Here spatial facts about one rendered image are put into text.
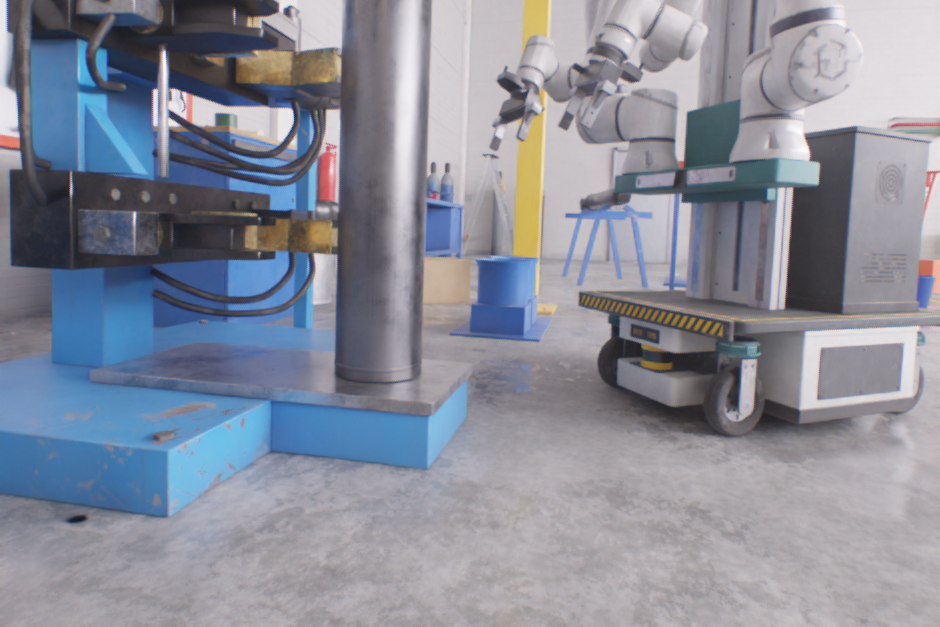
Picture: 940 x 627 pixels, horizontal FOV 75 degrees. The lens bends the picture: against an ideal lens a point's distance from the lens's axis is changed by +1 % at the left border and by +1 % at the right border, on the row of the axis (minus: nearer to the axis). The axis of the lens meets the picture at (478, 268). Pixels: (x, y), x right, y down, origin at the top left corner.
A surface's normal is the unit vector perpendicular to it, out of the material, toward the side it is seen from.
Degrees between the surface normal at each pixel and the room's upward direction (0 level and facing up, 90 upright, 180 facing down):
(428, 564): 0
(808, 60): 97
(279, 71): 90
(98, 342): 90
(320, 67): 90
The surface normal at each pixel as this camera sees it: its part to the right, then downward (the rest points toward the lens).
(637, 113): -0.67, 0.02
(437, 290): 0.36, 0.07
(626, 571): 0.04, -1.00
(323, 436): -0.20, 0.06
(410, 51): 0.63, 0.07
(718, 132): -0.91, -0.01
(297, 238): -0.45, 0.04
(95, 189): 0.98, 0.05
